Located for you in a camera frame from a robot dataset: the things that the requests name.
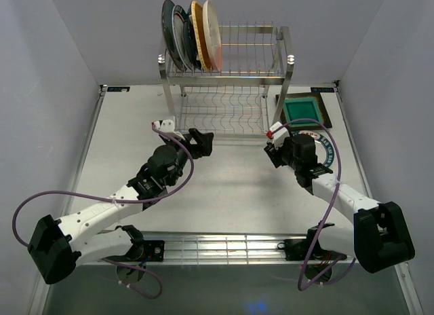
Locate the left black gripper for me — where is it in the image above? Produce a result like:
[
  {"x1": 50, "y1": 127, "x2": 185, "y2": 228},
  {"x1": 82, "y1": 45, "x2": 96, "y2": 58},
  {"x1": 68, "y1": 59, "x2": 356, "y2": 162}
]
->
[{"x1": 163, "y1": 128, "x2": 214, "y2": 186}]

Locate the white plate navy lettered rim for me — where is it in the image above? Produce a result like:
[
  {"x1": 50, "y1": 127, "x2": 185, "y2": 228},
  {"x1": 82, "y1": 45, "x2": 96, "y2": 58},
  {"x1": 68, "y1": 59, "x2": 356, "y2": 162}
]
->
[{"x1": 296, "y1": 130, "x2": 336, "y2": 168}]

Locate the dark blue leaf-shaped dish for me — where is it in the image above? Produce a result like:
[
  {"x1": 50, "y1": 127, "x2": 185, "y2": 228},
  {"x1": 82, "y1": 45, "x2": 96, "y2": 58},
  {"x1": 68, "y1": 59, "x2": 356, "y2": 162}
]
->
[{"x1": 183, "y1": 10, "x2": 201, "y2": 70}]

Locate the pink cream floral round plate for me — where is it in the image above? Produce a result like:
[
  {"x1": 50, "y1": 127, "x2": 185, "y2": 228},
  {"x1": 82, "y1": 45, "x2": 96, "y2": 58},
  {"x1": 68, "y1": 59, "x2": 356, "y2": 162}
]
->
[{"x1": 203, "y1": 0, "x2": 222, "y2": 71}]

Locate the white plate green red rim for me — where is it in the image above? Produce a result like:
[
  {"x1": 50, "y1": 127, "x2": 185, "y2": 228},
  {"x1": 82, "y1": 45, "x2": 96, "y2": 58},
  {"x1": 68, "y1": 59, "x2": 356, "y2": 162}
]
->
[{"x1": 172, "y1": 5, "x2": 192, "y2": 70}]

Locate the square bamboo-pattern tray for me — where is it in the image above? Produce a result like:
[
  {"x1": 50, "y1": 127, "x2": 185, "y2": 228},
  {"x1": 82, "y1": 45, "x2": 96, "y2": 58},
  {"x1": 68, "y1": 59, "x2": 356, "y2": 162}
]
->
[{"x1": 190, "y1": 0, "x2": 211, "y2": 71}]

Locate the large dark teal round plate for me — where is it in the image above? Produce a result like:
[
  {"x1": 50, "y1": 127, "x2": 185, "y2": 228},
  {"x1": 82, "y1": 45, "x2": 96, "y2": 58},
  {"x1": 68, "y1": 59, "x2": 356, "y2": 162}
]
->
[{"x1": 161, "y1": 0, "x2": 184, "y2": 71}]

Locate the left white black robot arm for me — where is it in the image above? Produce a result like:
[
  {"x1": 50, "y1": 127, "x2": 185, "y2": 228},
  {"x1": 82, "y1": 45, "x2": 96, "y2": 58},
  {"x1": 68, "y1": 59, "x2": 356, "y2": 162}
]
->
[{"x1": 27, "y1": 126, "x2": 214, "y2": 284}]

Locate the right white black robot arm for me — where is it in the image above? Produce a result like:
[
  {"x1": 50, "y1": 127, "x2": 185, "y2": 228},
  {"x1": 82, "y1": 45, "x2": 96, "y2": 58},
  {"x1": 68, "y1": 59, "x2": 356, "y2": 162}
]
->
[{"x1": 264, "y1": 132, "x2": 416, "y2": 273}]

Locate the green square dish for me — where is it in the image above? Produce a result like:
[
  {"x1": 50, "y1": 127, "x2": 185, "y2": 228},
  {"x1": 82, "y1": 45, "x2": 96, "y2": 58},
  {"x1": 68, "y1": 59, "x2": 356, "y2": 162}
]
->
[{"x1": 283, "y1": 98, "x2": 324, "y2": 127}]

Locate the stainless steel two-tier dish rack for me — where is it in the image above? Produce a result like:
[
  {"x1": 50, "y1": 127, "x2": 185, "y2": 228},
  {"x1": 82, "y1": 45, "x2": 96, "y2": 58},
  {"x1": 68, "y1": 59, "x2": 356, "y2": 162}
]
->
[{"x1": 158, "y1": 23, "x2": 295, "y2": 138}]

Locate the dark square plate gold rim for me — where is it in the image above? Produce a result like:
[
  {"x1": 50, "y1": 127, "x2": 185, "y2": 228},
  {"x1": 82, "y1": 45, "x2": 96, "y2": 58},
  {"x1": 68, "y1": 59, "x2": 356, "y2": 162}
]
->
[{"x1": 277, "y1": 92, "x2": 332, "y2": 131}]

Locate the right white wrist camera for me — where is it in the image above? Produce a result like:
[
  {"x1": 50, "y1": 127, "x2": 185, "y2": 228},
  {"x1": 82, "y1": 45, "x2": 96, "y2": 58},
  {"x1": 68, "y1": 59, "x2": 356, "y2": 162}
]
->
[{"x1": 267, "y1": 122, "x2": 290, "y2": 149}]

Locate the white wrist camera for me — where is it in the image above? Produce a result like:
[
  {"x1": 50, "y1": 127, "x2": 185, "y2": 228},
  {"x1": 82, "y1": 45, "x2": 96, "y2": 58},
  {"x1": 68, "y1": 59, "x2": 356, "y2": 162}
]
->
[
  {"x1": 151, "y1": 117, "x2": 185, "y2": 141},
  {"x1": 267, "y1": 122, "x2": 290, "y2": 149}
]

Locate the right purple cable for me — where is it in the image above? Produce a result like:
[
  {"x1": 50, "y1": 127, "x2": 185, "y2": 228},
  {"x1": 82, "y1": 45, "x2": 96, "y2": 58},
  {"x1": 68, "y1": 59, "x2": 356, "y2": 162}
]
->
[{"x1": 271, "y1": 117, "x2": 357, "y2": 292}]

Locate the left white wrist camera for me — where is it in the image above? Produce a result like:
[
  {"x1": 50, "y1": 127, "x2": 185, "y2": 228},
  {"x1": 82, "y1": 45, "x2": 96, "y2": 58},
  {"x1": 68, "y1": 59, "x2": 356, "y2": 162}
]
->
[{"x1": 151, "y1": 117, "x2": 185, "y2": 141}]

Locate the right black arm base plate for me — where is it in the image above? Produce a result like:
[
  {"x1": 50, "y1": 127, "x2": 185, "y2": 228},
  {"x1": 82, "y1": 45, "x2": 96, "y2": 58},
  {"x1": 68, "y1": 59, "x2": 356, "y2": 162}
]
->
[{"x1": 277, "y1": 238, "x2": 347, "y2": 261}]

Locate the aluminium front rail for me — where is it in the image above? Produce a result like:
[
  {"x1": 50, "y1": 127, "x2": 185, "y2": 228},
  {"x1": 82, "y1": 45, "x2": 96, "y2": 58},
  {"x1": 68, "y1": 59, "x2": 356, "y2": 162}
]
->
[{"x1": 39, "y1": 236, "x2": 408, "y2": 267}]

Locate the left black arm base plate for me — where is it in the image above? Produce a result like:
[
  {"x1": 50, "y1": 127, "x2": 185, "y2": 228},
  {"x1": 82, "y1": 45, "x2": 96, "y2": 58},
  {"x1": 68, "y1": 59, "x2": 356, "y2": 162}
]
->
[{"x1": 137, "y1": 240, "x2": 165, "y2": 263}]

